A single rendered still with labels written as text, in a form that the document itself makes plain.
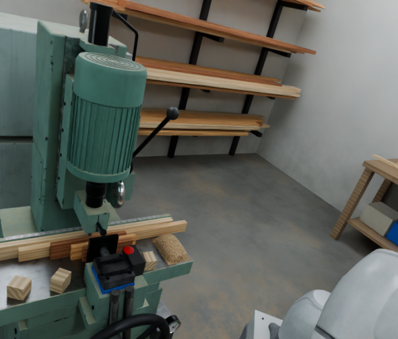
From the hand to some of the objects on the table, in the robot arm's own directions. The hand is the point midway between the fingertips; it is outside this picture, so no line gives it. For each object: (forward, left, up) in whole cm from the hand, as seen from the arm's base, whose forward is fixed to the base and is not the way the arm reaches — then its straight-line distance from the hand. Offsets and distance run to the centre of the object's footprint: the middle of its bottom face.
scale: (+31, -47, +18) cm, 59 cm away
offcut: (+35, -19, +12) cm, 42 cm away
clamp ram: (+21, -37, +14) cm, 45 cm away
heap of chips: (+4, -56, +14) cm, 58 cm away
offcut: (+28, -25, +13) cm, 39 cm away
